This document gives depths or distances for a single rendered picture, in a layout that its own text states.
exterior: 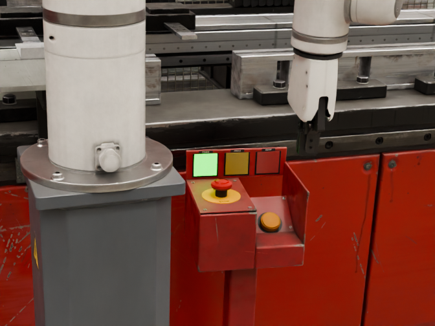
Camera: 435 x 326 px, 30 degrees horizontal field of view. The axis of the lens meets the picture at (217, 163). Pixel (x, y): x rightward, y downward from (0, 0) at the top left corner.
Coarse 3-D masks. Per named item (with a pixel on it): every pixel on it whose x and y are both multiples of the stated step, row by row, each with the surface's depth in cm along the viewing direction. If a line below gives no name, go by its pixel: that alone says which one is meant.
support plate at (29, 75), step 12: (24, 60) 151; (36, 60) 151; (0, 72) 142; (12, 72) 142; (24, 72) 142; (36, 72) 143; (0, 84) 135; (12, 84) 135; (24, 84) 135; (36, 84) 136
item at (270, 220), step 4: (268, 212) 155; (272, 212) 155; (264, 216) 154; (268, 216) 154; (272, 216) 154; (276, 216) 154; (260, 220) 154; (264, 220) 153; (268, 220) 154; (272, 220) 154; (276, 220) 154; (264, 224) 153; (268, 224) 153; (272, 224) 153; (276, 224) 153; (264, 228) 153; (268, 228) 153; (272, 228) 153; (276, 228) 153
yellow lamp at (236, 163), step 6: (228, 156) 156; (234, 156) 157; (240, 156) 157; (246, 156) 157; (228, 162) 157; (234, 162) 157; (240, 162) 157; (246, 162) 158; (228, 168) 157; (234, 168) 158; (240, 168) 158; (246, 168) 158; (228, 174) 158; (234, 174) 158
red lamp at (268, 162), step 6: (258, 156) 158; (264, 156) 158; (270, 156) 158; (276, 156) 158; (258, 162) 158; (264, 162) 158; (270, 162) 159; (276, 162) 159; (258, 168) 159; (264, 168) 159; (270, 168) 159; (276, 168) 159
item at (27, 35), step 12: (0, 12) 175; (12, 12) 176; (24, 12) 177; (36, 12) 177; (0, 24) 175; (12, 24) 176; (24, 24) 176; (36, 24) 177; (24, 36) 167; (36, 36) 168
